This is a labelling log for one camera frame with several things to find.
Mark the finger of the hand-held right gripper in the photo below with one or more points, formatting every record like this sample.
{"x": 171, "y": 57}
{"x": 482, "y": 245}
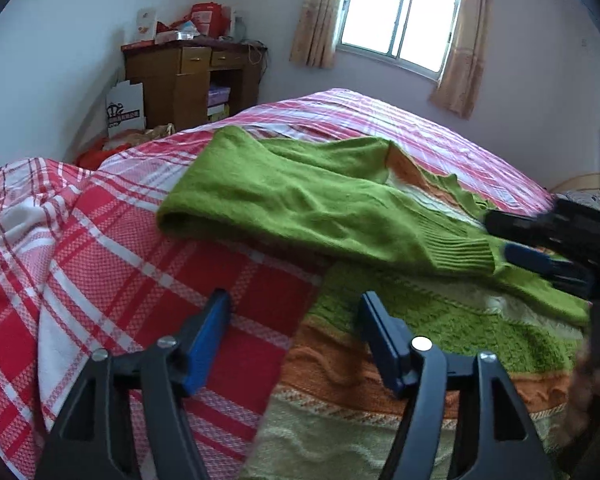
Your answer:
{"x": 530, "y": 256}
{"x": 517, "y": 225}

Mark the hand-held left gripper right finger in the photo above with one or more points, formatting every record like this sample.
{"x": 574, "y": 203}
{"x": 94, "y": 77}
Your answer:
{"x": 380, "y": 336}

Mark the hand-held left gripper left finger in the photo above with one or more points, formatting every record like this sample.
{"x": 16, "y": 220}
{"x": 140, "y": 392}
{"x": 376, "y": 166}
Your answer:
{"x": 211, "y": 337}

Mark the green striped knit sweater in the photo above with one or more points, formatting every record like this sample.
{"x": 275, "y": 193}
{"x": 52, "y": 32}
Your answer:
{"x": 290, "y": 195}

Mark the person's right hand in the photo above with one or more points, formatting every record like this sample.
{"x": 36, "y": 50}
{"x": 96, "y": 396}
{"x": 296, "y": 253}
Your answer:
{"x": 587, "y": 375}

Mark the wooden headboard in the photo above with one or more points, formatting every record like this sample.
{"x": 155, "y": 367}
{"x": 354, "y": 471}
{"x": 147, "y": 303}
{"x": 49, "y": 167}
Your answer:
{"x": 577, "y": 181}

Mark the red plaid bed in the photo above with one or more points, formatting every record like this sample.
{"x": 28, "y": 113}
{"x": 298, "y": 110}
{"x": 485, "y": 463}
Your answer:
{"x": 105, "y": 260}

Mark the beige curtain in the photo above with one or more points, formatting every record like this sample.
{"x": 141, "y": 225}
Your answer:
{"x": 467, "y": 45}
{"x": 320, "y": 15}

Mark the gold patterned bag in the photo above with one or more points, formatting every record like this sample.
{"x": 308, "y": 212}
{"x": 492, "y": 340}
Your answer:
{"x": 155, "y": 132}

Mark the red plastic bag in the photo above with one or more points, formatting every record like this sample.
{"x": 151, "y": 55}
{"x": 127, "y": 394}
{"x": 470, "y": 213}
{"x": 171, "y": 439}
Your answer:
{"x": 95, "y": 156}

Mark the stack of books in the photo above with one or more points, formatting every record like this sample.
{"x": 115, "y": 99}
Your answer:
{"x": 219, "y": 102}

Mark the window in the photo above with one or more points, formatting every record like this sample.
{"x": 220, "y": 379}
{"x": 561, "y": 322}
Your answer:
{"x": 405, "y": 10}

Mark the white paper bag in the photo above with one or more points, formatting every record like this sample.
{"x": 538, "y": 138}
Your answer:
{"x": 126, "y": 110}

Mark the brown wooden desk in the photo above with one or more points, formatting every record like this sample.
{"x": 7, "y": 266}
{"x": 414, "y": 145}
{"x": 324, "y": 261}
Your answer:
{"x": 180, "y": 80}

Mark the red gift bag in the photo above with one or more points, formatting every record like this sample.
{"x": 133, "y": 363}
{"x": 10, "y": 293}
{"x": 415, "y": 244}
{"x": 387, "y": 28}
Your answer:
{"x": 211, "y": 19}

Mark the white card box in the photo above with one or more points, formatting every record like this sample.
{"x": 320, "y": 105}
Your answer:
{"x": 147, "y": 25}

